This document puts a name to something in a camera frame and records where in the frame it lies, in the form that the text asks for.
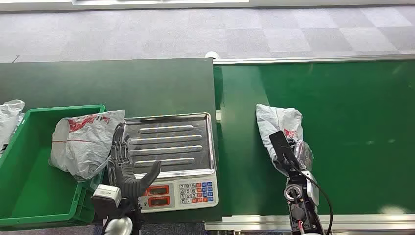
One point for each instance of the green conveyor belt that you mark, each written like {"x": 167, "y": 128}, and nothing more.
{"x": 356, "y": 129}

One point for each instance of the white baseboard trim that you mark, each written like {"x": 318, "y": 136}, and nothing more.
{"x": 291, "y": 3}

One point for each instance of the grey mailer bag red logo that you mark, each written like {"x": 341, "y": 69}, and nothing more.
{"x": 275, "y": 121}

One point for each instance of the green plastic crate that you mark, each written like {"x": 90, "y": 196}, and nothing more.
{"x": 35, "y": 191}

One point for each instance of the grey mailer bag wide red print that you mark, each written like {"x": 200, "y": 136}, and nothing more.
{"x": 84, "y": 146}

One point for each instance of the plain white plastic bag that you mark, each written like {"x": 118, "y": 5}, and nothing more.
{"x": 8, "y": 120}

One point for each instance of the white conveyor roller end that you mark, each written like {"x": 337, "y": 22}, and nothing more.
{"x": 212, "y": 54}

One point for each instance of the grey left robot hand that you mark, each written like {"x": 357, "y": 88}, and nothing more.
{"x": 124, "y": 176}

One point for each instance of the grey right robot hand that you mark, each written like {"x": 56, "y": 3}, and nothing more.
{"x": 282, "y": 146}

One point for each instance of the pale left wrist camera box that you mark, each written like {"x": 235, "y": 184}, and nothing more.
{"x": 107, "y": 192}

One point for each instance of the electronic scale steel tray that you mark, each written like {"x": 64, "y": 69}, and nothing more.
{"x": 172, "y": 146}

